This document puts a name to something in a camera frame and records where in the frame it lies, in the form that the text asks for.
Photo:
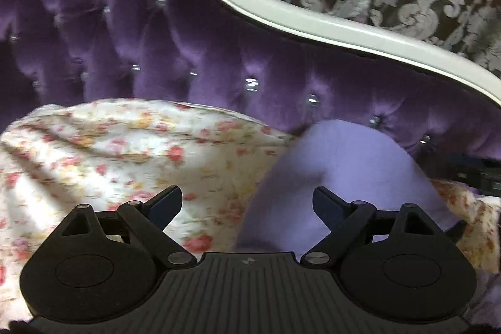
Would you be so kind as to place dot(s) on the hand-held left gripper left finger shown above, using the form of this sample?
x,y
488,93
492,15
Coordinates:
x,y
166,207

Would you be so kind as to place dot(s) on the purple tufted headboard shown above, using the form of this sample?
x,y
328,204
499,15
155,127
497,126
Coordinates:
x,y
195,44

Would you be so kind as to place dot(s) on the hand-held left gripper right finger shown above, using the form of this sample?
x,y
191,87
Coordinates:
x,y
327,207

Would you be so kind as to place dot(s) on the lavender hooded zip jacket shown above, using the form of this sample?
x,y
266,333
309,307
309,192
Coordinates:
x,y
332,162

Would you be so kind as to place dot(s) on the floral bedspread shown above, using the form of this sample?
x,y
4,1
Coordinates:
x,y
98,154

